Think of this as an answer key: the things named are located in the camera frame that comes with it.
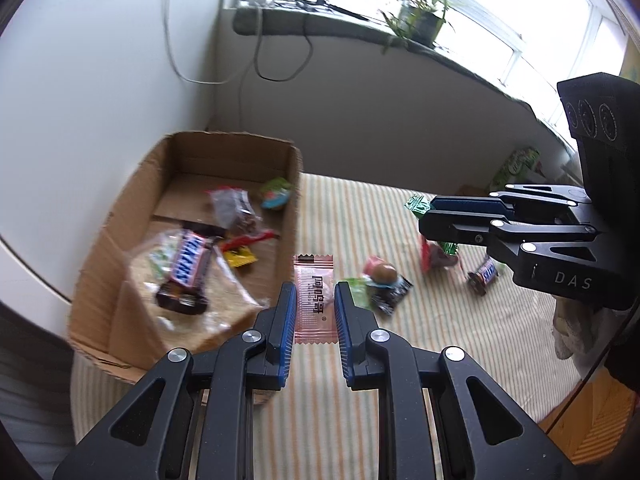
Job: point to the green blue candy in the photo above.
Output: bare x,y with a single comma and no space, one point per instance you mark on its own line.
277,194

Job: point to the white plastic bag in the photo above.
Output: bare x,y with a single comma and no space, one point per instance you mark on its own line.
570,330

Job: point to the clear sandwich bread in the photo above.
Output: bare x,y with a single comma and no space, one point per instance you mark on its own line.
150,290

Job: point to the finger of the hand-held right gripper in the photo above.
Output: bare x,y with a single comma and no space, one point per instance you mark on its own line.
465,204
460,227

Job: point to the potted spider plant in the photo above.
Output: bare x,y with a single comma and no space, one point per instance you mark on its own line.
422,22

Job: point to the cardboard box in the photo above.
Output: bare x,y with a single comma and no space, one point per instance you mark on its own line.
225,157

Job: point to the dark red snack packet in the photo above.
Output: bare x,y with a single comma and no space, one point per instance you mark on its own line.
440,259
235,210

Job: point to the grey windowsill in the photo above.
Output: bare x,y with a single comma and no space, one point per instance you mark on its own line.
340,30

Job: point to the white cabinet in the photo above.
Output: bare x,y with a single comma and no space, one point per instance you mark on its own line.
75,110

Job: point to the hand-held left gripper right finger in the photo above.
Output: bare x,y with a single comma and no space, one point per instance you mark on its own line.
345,330

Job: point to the striped beige mat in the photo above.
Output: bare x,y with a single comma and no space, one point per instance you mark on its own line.
450,350

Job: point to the green patterned bag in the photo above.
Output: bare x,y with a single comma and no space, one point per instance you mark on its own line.
517,165

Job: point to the yellow candy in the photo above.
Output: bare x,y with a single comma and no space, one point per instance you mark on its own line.
240,257

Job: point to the pink wafer packet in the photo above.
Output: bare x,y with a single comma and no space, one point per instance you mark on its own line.
314,300

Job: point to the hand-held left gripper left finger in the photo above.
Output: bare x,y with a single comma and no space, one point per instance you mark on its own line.
287,330

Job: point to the small brown chocolate bar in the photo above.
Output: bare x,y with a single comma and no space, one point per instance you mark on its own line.
484,276

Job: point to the large brown chocolate bar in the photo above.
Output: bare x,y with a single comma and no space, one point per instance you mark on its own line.
190,260

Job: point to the red candy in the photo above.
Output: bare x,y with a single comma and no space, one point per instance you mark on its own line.
250,239

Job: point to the white framed window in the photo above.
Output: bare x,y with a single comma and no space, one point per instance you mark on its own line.
500,0

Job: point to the black snack packet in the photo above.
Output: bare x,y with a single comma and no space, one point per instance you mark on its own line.
395,294

